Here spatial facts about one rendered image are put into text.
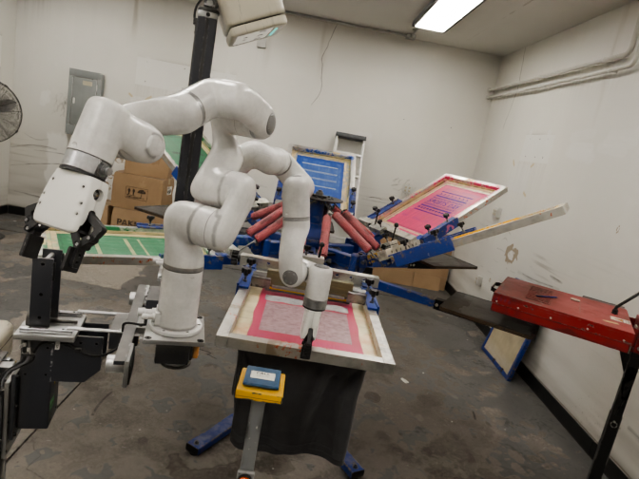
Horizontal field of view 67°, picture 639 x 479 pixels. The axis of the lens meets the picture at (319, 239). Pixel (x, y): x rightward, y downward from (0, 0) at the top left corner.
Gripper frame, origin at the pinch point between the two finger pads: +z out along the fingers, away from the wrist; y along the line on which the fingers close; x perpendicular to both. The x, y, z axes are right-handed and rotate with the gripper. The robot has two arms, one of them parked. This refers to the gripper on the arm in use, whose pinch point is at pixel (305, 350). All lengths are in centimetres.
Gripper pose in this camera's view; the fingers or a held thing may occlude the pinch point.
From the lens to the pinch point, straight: 159.7
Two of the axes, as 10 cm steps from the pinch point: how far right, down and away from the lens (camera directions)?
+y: 0.1, 2.1, -9.8
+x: 9.8, 1.8, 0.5
